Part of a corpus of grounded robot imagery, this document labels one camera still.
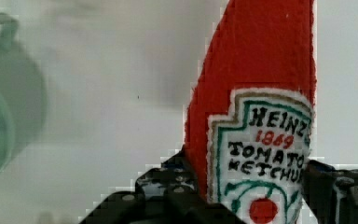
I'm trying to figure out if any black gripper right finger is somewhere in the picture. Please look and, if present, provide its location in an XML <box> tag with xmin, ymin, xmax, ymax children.
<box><xmin>302</xmin><ymin>160</ymin><xmax>358</xmax><ymax>224</ymax></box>

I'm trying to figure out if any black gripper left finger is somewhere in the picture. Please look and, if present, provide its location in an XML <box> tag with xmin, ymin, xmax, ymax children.
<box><xmin>79</xmin><ymin>151</ymin><xmax>246</xmax><ymax>224</ymax></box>

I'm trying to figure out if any red plush ketchup bottle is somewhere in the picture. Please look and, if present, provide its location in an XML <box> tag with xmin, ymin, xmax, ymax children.
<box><xmin>185</xmin><ymin>0</ymin><xmax>316</xmax><ymax>224</ymax></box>

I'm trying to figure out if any teal metal mug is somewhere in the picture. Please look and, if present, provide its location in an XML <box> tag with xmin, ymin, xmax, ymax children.
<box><xmin>0</xmin><ymin>13</ymin><xmax>47</xmax><ymax>173</ymax></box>

